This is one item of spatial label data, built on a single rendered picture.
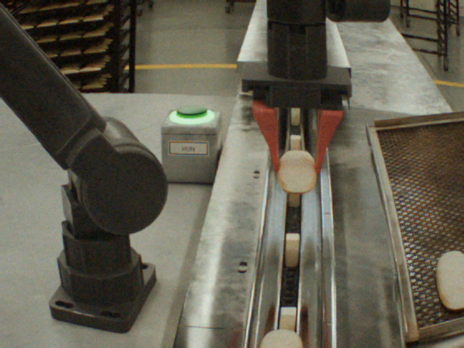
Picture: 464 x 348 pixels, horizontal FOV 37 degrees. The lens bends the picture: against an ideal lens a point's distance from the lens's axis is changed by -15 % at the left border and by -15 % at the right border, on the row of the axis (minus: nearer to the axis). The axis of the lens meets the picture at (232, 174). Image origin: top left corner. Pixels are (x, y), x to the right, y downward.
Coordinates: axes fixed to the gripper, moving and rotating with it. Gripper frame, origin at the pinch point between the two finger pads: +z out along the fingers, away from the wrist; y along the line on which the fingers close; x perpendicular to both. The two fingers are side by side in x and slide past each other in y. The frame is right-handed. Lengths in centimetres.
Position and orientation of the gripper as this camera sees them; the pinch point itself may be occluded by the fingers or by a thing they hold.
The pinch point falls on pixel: (297, 162)
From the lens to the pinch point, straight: 76.3
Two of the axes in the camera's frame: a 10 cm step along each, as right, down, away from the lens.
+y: -10.0, -0.2, 0.7
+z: 0.1, 9.2, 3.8
